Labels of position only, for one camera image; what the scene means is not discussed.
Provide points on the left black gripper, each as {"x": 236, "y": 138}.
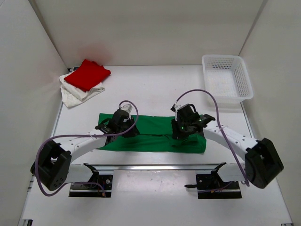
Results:
{"x": 134, "y": 132}

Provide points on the red t shirt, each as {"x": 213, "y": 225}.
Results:
{"x": 88, "y": 75}

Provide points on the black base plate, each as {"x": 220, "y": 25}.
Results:
{"x": 210, "y": 187}
{"x": 93, "y": 191}

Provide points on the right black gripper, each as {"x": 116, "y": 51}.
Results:
{"x": 177, "y": 134}

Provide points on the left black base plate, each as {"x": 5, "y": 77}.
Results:
{"x": 93, "y": 191}

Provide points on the green t shirt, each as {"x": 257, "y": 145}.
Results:
{"x": 156, "y": 136}

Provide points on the white plastic basket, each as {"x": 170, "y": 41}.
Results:
{"x": 226, "y": 78}

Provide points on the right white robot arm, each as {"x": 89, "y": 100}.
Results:
{"x": 262, "y": 162}

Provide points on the white t shirt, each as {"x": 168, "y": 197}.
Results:
{"x": 73, "y": 96}

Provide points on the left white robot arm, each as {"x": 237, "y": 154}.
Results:
{"x": 53, "y": 166}

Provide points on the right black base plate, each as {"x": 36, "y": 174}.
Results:
{"x": 210, "y": 187}

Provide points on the aluminium rail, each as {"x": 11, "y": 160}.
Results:
{"x": 157, "y": 167}

